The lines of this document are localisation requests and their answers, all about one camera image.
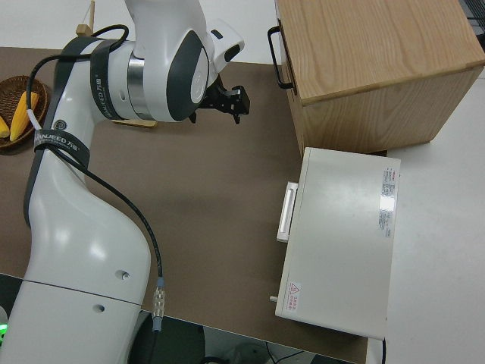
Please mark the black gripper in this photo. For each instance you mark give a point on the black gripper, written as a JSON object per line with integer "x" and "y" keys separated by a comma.
{"x": 216, "y": 99}

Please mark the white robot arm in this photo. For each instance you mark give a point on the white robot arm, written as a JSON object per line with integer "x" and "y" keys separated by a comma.
{"x": 76, "y": 227}

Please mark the brown table mat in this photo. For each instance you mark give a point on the brown table mat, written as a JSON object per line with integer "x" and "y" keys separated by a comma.
{"x": 197, "y": 189}

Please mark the wooden cabinet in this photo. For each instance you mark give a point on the wooden cabinet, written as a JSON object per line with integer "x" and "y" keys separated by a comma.
{"x": 379, "y": 57}

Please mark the wooden mug tree stand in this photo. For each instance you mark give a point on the wooden mug tree stand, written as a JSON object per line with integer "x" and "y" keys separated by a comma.
{"x": 84, "y": 28}

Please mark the white toaster oven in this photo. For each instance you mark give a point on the white toaster oven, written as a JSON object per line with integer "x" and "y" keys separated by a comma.
{"x": 341, "y": 235}

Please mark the yellow corn cob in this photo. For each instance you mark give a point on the yellow corn cob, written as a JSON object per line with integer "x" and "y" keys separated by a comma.
{"x": 22, "y": 115}
{"x": 3, "y": 128}

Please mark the brown wicker basket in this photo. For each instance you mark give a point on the brown wicker basket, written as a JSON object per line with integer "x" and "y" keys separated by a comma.
{"x": 11, "y": 85}

